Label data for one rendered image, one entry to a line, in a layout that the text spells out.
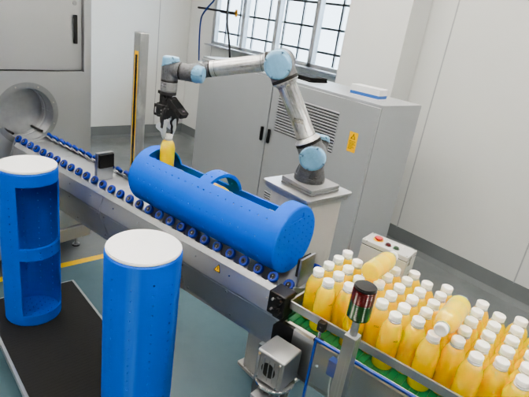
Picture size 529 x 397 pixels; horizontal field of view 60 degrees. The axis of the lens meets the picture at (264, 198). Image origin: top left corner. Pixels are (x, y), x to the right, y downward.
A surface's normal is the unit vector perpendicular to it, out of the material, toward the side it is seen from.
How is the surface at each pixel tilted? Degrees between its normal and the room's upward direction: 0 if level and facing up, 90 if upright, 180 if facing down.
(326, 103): 90
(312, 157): 99
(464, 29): 90
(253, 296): 71
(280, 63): 85
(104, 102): 90
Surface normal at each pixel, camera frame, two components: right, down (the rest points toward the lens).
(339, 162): -0.74, 0.14
